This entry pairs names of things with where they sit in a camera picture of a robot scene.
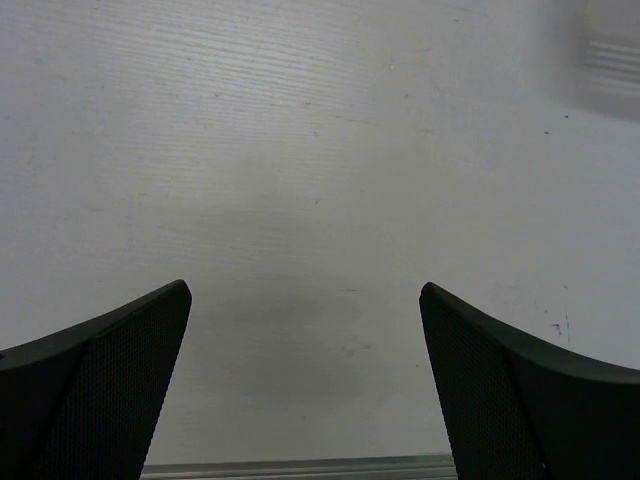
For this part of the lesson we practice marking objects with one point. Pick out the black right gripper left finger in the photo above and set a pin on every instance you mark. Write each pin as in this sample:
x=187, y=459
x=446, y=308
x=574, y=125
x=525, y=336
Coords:
x=84, y=402

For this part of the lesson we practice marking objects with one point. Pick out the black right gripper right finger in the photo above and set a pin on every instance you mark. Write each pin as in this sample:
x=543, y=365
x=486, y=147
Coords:
x=518, y=407

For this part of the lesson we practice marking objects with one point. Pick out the white plastic mesh basket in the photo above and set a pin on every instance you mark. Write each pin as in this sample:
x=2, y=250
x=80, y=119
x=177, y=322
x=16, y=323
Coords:
x=589, y=55

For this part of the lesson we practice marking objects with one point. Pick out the aluminium front rail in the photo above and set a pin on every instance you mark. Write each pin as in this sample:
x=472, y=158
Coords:
x=436, y=466

